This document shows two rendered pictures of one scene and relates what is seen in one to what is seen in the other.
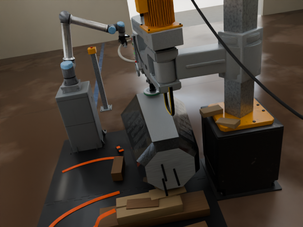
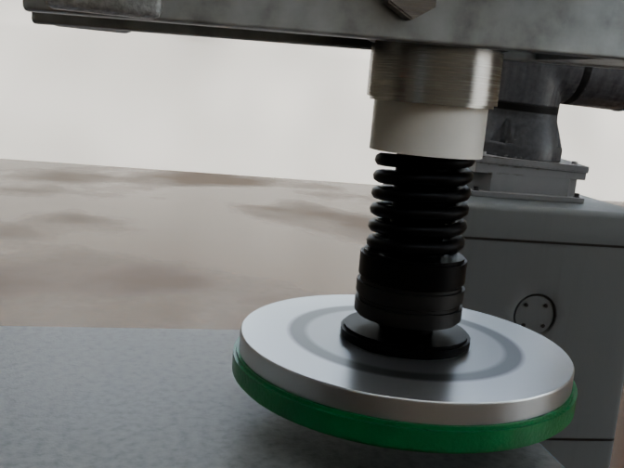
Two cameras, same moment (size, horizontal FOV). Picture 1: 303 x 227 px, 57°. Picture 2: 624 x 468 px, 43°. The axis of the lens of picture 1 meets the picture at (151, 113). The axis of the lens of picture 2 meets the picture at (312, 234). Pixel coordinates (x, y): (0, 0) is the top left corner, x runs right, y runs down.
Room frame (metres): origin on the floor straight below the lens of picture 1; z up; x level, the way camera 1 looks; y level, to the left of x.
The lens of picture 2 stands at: (2.79, -0.54, 1.01)
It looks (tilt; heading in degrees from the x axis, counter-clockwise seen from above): 10 degrees down; 82
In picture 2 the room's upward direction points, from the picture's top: 5 degrees clockwise
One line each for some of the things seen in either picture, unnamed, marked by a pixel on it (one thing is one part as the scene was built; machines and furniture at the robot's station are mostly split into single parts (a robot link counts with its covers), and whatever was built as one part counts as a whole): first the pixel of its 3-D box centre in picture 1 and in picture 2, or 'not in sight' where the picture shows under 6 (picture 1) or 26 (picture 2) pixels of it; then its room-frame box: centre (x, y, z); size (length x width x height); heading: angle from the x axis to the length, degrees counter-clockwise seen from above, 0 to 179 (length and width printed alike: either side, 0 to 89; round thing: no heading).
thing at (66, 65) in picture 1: (67, 69); (531, 56); (3.38, 0.94, 1.11); 0.17 x 0.15 x 0.18; 5
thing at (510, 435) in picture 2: (153, 90); (402, 352); (2.92, -0.06, 0.85); 0.22 x 0.22 x 0.04
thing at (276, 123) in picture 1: (237, 146); not in sight; (2.28, -0.83, 0.37); 0.66 x 0.66 x 0.74; 1
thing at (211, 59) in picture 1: (217, 58); not in sight; (2.28, -0.63, 1.34); 0.74 x 0.34 x 0.25; 91
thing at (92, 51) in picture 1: (99, 79); not in sight; (4.37, 0.77, 0.54); 0.20 x 0.20 x 1.09; 1
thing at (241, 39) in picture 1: (239, 53); not in sight; (2.28, -0.83, 1.36); 0.35 x 0.35 x 0.41
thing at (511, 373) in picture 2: (153, 90); (403, 346); (2.92, -0.06, 0.85); 0.21 x 0.21 x 0.01
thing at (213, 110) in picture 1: (211, 111); not in sight; (2.33, -0.57, 0.81); 0.20 x 0.10 x 0.05; 99
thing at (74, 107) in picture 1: (81, 116); (477, 396); (3.36, 0.95, 0.43); 0.50 x 0.50 x 0.85; 2
